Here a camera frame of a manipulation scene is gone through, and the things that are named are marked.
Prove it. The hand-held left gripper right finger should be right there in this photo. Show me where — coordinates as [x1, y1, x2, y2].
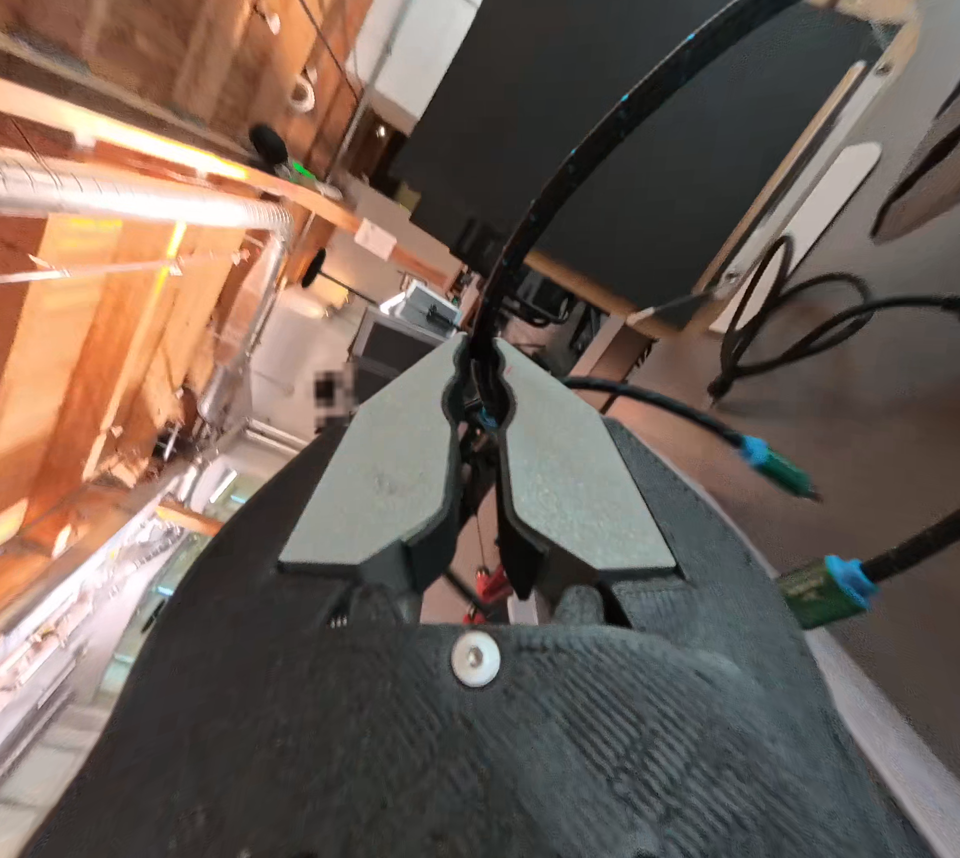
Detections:
[491, 336, 678, 602]

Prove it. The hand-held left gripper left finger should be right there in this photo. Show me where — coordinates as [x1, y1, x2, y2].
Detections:
[277, 333, 472, 597]

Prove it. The black braided hdmi cable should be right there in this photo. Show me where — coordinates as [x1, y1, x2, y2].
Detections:
[465, 0, 960, 433]

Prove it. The silver equipment case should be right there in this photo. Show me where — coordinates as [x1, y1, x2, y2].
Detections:
[381, 276, 462, 334]

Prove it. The black-topped plywood table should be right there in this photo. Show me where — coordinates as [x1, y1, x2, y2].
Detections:
[386, 0, 924, 342]

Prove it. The white table leg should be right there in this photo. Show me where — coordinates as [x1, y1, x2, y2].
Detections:
[708, 140, 884, 336]

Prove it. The hdmi cable with green plug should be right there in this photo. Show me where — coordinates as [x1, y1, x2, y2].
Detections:
[562, 376, 824, 504]
[774, 513, 960, 632]

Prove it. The black coiled cable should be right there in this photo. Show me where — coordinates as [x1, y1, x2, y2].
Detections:
[707, 234, 960, 411]

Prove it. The silver ventilation duct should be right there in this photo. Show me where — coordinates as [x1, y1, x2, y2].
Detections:
[0, 149, 297, 289]

